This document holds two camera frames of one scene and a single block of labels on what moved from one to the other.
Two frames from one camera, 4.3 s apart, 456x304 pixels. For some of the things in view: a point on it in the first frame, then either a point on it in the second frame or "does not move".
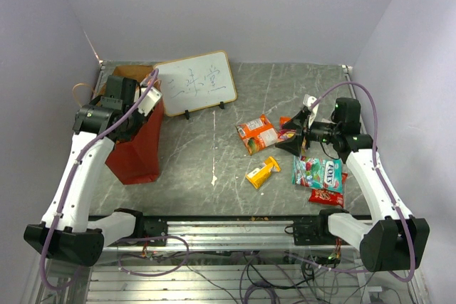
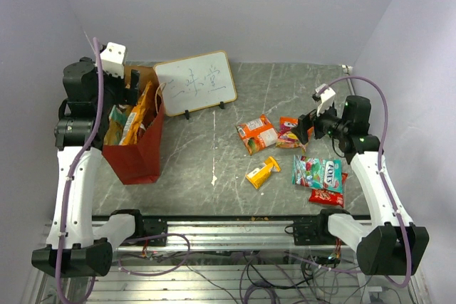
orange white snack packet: [257, 134] does not move
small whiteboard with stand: [196, 82] does not move
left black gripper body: [135, 119] -> [115, 93]
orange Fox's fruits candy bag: [285, 134] does not move
